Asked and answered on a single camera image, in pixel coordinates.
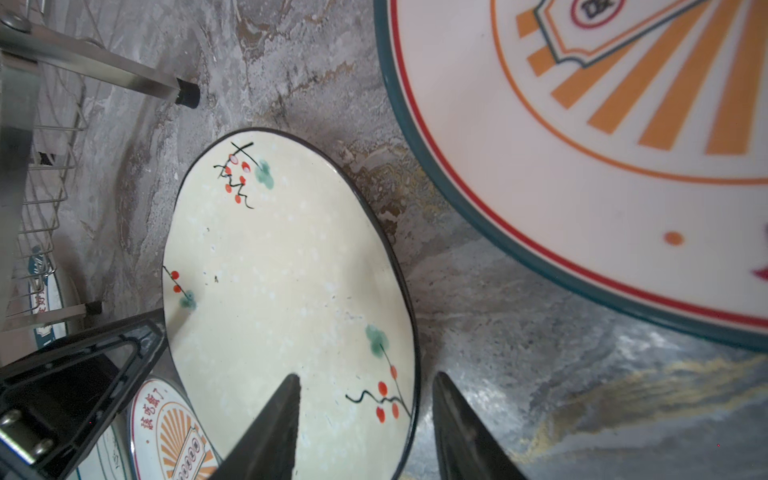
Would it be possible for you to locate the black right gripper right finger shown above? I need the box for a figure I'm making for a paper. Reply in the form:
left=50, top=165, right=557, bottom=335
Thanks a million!
left=432, top=372, right=526, bottom=479

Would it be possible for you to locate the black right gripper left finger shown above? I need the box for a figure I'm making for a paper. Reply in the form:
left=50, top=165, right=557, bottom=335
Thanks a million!
left=211, top=373, right=301, bottom=480

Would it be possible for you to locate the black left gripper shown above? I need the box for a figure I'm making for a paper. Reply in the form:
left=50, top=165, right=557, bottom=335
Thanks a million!
left=1, top=310, right=167, bottom=479

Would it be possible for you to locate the cream plate with berry sprigs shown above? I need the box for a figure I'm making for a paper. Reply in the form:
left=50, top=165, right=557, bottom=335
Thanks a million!
left=162, top=128, right=420, bottom=479

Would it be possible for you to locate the stainless steel dish rack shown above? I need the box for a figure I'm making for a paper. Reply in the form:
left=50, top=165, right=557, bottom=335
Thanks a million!
left=1, top=1, right=200, bottom=332

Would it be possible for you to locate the white plate with flower outline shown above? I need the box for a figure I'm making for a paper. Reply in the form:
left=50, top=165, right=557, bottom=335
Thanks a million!
left=67, top=418, right=135, bottom=480

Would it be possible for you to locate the orange sunburst plate centre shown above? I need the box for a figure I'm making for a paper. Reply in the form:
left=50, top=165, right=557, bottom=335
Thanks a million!
left=128, top=377, right=219, bottom=479

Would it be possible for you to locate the orange sunburst plate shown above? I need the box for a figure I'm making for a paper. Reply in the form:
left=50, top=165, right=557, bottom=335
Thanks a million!
left=373, top=1, right=767, bottom=351
left=128, top=377, right=219, bottom=479

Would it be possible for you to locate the dark-rim lettered white plate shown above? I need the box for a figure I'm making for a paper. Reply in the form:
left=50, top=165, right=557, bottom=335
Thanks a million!
left=28, top=246, right=68, bottom=349

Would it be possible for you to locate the orange sunburst plate right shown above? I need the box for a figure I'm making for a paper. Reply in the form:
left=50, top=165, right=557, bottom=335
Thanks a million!
left=373, top=1, right=767, bottom=351

